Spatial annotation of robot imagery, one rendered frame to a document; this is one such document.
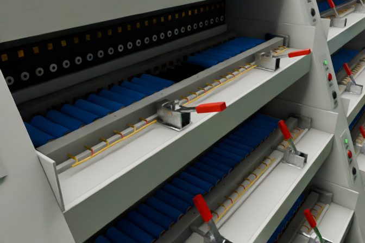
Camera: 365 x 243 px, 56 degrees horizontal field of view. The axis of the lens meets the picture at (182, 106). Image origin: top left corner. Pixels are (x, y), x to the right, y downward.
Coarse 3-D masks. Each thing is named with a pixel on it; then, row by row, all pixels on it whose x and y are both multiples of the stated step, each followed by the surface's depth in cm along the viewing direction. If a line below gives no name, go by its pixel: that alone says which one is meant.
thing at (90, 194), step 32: (256, 32) 78; (288, 32) 73; (128, 64) 57; (288, 64) 64; (32, 96) 44; (224, 96) 50; (256, 96) 54; (160, 128) 42; (192, 128) 42; (224, 128) 48; (96, 160) 36; (128, 160) 35; (160, 160) 38; (64, 192) 31; (96, 192) 31; (128, 192) 35; (96, 224) 32
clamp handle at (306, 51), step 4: (272, 52) 60; (292, 52) 58; (296, 52) 57; (300, 52) 56; (304, 52) 56; (308, 52) 56; (268, 56) 60; (276, 56) 59; (280, 56) 59; (284, 56) 58; (288, 56) 58; (292, 56) 57; (296, 56) 57
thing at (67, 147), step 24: (264, 48) 66; (216, 72) 54; (240, 72) 57; (168, 96) 45; (96, 120) 39; (120, 120) 39; (144, 120) 41; (48, 144) 34; (72, 144) 35; (96, 144) 37
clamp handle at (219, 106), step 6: (174, 102) 41; (222, 102) 37; (174, 108) 41; (180, 108) 41; (186, 108) 40; (192, 108) 39; (198, 108) 39; (204, 108) 38; (210, 108) 37; (216, 108) 37; (222, 108) 37
